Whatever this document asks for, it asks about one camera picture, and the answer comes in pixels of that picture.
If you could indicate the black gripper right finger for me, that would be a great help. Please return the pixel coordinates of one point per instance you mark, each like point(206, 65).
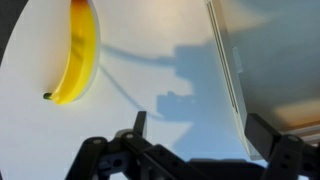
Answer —
point(286, 153)

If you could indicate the square wooden slotted tray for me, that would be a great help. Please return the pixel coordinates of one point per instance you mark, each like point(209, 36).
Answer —
point(260, 66)

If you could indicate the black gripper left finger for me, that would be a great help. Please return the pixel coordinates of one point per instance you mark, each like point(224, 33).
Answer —
point(140, 153)

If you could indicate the yellow banana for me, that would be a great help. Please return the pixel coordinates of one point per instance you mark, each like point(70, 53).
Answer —
point(81, 56)

